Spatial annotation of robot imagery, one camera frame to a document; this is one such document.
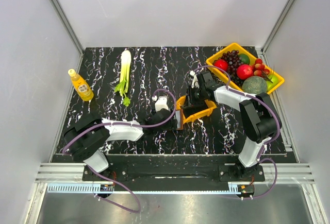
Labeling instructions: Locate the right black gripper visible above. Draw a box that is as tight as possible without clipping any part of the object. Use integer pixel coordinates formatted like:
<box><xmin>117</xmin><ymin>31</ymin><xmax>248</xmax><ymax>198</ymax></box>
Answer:
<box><xmin>183</xmin><ymin>85</ymin><xmax>205</xmax><ymax>109</ymax></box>

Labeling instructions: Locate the small orange plastic bin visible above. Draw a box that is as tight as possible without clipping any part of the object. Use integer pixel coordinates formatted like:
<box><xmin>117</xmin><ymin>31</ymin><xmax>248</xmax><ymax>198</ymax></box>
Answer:
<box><xmin>176</xmin><ymin>96</ymin><xmax>217</xmax><ymax>124</ymax></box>

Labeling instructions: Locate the brown leather card holder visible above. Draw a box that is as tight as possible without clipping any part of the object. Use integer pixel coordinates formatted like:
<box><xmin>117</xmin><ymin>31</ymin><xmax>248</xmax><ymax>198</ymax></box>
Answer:
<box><xmin>175</xmin><ymin>109</ymin><xmax>184</xmax><ymax>130</ymax></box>

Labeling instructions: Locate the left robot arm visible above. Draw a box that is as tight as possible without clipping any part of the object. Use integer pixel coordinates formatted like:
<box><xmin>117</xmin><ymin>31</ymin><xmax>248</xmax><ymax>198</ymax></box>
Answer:
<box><xmin>62</xmin><ymin>108</ymin><xmax>183</xmax><ymax>180</ymax></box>

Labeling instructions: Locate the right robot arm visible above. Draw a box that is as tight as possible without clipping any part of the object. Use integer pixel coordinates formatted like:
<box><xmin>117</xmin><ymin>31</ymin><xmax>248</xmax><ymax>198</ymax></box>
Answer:
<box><xmin>187</xmin><ymin>71</ymin><xmax>282</xmax><ymax>181</ymax></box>

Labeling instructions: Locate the red apple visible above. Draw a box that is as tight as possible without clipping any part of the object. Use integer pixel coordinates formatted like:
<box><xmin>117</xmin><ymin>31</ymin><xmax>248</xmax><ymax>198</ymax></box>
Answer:
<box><xmin>213</xmin><ymin>59</ymin><xmax>228</xmax><ymax>72</ymax></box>

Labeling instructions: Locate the dark purple grape bunch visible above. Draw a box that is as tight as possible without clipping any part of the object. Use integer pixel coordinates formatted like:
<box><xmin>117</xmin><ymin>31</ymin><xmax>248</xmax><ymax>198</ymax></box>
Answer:
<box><xmin>220</xmin><ymin>50</ymin><xmax>244</xmax><ymax>86</ymax></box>

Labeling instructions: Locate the red pomegranate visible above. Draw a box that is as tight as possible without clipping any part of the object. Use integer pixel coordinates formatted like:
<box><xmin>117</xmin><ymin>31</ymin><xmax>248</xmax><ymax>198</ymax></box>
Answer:
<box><xmin>236</xmin><ymin>64</ymin><xmax>254</xmax><ymax>80</ymax></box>

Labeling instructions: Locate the green netted melon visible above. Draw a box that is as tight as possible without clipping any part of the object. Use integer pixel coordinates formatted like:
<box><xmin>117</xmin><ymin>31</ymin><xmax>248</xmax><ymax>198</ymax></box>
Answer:
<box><xmin>242</xmin><ymin>76</ymin><xmax>267</xmax><ymax>94</ymax></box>

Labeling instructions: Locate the dark green avocado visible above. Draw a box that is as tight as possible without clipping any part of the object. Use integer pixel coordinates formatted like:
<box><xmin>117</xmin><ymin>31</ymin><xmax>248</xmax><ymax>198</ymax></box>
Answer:
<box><xmin>238</xmin><ymin>54</ymin><xmax>250</xmax><ymax>65</ymax></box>

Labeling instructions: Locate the red lychee cluster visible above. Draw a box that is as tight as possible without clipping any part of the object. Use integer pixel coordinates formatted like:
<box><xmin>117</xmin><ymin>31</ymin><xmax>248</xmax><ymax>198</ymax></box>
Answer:
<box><xmin>252</xmin><ymin>58</ymin><xmax>270</xmax><ymax>77</ymax></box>

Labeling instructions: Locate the green apple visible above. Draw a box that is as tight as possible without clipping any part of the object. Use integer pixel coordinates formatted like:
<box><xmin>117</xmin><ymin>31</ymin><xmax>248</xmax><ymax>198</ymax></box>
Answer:
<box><xmin>266</xmin><ymin>75</ymin><xmax>279</xmax><ymax>93</ymax></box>

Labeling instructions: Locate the yellow juice bottle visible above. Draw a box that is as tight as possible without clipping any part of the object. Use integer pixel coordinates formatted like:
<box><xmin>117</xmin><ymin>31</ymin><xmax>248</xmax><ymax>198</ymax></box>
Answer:
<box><xmin>68</xmin><ymin>69</ymin><xmax>94</xmax><ymax>101</ymax></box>

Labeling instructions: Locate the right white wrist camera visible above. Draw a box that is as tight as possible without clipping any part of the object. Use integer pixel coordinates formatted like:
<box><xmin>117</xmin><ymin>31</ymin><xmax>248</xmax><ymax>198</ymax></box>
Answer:
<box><xmin>190</xmin><ymin>71</ymin><xmax>200</xmax><ymax>89</ymax></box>

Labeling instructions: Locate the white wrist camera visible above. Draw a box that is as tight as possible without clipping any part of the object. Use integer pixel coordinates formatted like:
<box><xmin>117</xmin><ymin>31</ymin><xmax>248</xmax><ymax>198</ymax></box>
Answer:
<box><xmin>152</xmin><ymin>96</ymin><xmax>170</xmax><ymax>112</ymax></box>
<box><xmin>190</xmin><ymin>71</ymin><xmax>200</xmax><ymax>89</ymax></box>

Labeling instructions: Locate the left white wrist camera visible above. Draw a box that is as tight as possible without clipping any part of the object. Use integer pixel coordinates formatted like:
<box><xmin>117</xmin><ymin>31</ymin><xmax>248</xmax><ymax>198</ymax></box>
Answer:
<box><xmin>152</xmin><ymin>96</ymin><xmax>170</xmax><ymax>112</ymax></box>

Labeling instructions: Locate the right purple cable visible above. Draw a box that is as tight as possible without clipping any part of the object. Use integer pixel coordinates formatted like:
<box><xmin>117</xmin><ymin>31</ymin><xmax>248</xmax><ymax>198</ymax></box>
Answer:
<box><xmin>192</xmin><ymin>65</ymin><xmax>282</xmax><ymax>200</ymax></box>

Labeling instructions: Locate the purple cable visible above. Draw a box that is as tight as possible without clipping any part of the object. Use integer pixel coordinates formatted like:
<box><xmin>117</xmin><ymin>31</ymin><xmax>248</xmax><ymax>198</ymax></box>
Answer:
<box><xmin>192</xmin><ymin>65</ymin><xmax>282</xmax><ymax>200</ymax></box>
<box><xmin>62</xmin><ymin>89</ymin><xmax>177</xmax><ymax>213</ymax></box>

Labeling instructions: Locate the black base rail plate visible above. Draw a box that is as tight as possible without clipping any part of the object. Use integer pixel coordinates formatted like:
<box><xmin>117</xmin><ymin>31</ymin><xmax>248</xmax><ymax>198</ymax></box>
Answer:
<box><xmin>82</xmin><ymin>154</ymin><xmax>266</xmax><ymax>183</ymax></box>

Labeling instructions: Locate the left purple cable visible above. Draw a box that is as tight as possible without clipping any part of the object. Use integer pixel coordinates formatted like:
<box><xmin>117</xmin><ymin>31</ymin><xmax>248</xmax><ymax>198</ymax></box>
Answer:
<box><xmin>62</xmin><ymin>89</ymin><xmax>177</xmax><ymax>213</ymax></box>

